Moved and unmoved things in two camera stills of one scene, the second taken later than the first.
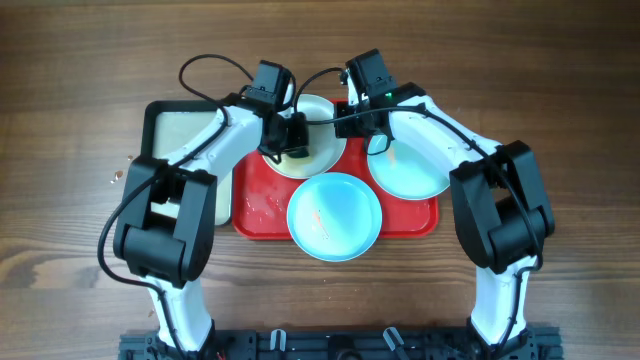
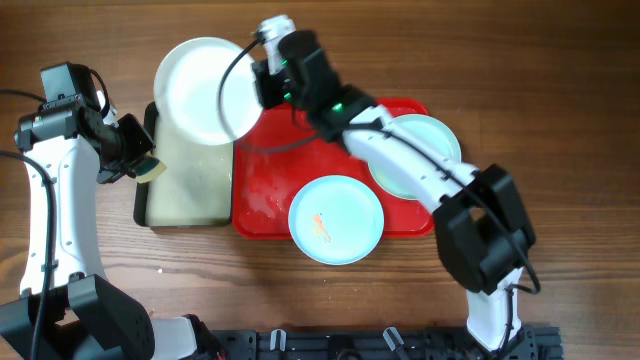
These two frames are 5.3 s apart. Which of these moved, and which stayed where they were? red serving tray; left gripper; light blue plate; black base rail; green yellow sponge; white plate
Moved: left gripper; green yellow sponge; white plate
Stayed: red serving tray; light blue plate; black base rail
